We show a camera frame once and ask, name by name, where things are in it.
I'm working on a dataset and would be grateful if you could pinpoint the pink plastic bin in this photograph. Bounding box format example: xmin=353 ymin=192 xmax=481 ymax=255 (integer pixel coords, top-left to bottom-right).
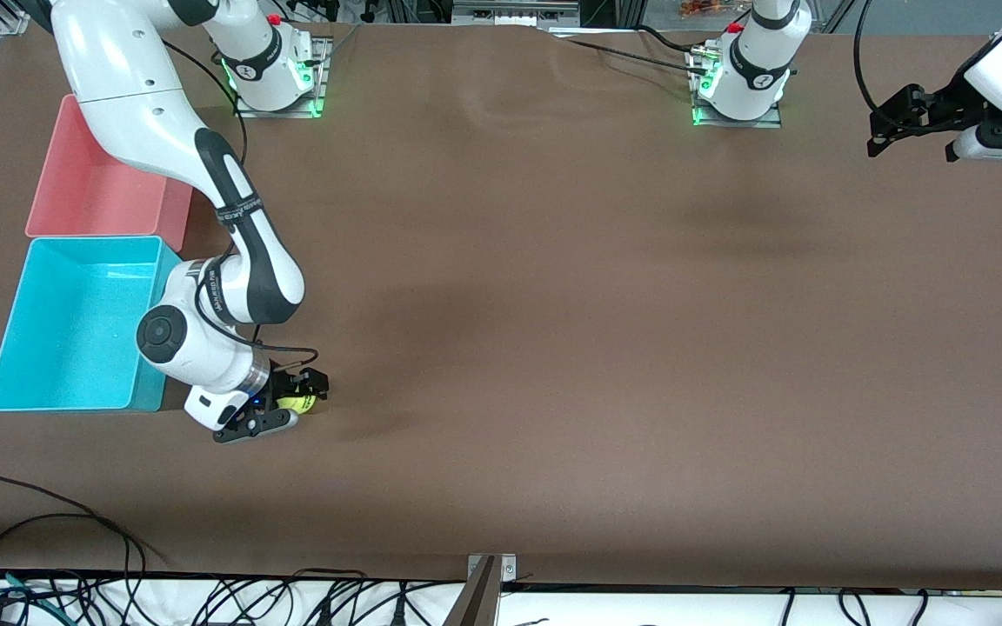
xmin=25 ymin=94 xmax=195 ymax=253

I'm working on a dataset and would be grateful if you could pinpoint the thick black base cable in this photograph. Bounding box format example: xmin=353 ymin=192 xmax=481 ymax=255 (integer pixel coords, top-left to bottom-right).
xmin=636 ymin=24 xmax=706 ymax=55

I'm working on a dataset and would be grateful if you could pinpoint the teal cable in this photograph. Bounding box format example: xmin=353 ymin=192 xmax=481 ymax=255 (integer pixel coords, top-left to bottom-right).
xmin=0 ymin=567 xmax=58 ymax=625

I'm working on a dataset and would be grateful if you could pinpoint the thin black base cable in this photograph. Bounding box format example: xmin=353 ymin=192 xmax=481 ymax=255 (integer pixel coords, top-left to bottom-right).
xmin=564 ymin=37 xmax=711 ymax=77

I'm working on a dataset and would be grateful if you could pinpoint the blue plastic bin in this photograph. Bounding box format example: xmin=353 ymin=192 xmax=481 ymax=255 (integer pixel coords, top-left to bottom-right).
xmin=0 ymin=235 xmax=184 ymax=412

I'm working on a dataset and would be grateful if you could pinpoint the long looping black cable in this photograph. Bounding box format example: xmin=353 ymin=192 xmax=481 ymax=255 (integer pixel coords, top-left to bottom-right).
xmin=0 ymin=474 xmax=147 ymax=601

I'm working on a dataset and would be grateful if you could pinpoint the silver background device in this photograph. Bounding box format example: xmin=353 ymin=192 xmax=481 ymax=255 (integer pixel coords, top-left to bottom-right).
xmin=451 ymin=0 xmax=580 ymax=27

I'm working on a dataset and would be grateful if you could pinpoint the silver table edge bracket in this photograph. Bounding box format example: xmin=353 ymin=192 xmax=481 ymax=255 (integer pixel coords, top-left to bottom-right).
xmin=466 ymin=554 xmax=518 ymax=585

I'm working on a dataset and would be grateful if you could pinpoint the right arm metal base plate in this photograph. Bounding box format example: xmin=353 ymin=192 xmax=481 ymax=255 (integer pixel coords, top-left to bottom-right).
xmin=233 ymin=37 xmax=330 ymax=118

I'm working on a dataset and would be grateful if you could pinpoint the dark metal strut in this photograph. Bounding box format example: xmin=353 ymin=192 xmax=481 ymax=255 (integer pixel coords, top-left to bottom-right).
xmin=442 ymin=556 xmax=502 ymax=626

